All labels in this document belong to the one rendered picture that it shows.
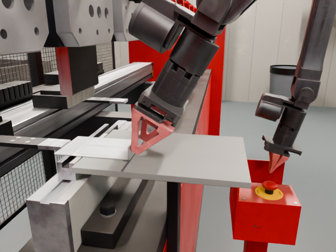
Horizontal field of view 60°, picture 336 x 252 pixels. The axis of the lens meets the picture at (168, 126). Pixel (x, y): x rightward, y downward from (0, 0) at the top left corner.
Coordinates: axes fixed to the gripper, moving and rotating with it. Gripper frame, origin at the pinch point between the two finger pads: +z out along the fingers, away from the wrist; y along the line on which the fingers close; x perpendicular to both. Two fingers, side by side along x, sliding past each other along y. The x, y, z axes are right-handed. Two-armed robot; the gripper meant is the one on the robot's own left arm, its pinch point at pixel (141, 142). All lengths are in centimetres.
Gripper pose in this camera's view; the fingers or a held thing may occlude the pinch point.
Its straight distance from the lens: 49.1
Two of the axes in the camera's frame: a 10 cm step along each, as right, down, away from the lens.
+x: 8.6, 5.2, 0.1
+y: -1.8, 3.1, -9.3
